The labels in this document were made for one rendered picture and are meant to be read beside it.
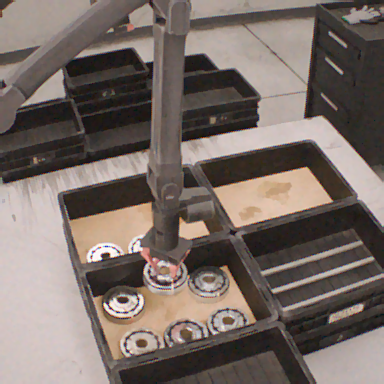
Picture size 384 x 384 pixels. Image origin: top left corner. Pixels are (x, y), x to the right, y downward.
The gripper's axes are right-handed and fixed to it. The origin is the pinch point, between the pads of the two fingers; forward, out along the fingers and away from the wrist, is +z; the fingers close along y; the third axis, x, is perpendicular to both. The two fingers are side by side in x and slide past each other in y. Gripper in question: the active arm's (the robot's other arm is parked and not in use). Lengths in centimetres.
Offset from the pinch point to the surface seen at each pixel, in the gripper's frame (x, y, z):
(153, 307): 3.7, 1.1, 11.4
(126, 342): 18.4, 0.3, 8.7
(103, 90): -119, 98, 41
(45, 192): -31, 63, 26
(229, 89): -153, 47, 43
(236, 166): -49.0, 2.9, 4.0
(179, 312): 2.2, -5.2, 11.2
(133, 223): -20.2, 20.6, 11.4
